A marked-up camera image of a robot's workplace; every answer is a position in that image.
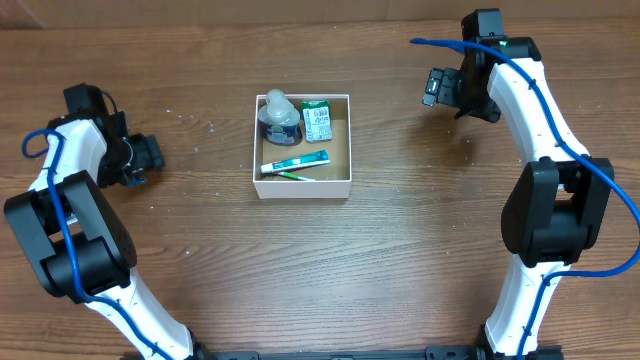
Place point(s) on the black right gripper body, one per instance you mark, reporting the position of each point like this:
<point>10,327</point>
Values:
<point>465,93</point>

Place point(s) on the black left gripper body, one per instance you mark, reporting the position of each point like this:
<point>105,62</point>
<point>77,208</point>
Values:
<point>130,154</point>

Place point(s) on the blue disposable razor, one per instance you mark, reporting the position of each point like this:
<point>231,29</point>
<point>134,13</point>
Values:
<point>133,180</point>

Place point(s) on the green white soap box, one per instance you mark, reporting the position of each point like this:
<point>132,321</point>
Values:
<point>317,121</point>

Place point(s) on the clear soap bottle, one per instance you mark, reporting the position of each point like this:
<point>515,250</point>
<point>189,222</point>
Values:
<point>279,120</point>

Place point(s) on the green toothbrush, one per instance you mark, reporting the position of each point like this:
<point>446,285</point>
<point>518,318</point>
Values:
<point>293,176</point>

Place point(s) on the toothpaste tube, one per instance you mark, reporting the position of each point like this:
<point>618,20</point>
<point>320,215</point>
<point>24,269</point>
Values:
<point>318,158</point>

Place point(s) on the white cardboard box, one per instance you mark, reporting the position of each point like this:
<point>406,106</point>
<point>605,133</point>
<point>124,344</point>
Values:
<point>331,181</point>

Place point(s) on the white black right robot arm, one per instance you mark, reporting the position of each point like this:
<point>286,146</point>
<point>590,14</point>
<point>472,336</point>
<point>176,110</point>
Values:
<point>556,208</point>

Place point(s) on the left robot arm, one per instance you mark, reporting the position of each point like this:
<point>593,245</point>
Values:
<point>77,246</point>

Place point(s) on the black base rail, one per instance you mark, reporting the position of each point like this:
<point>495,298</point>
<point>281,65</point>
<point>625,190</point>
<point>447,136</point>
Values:
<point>443,352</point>

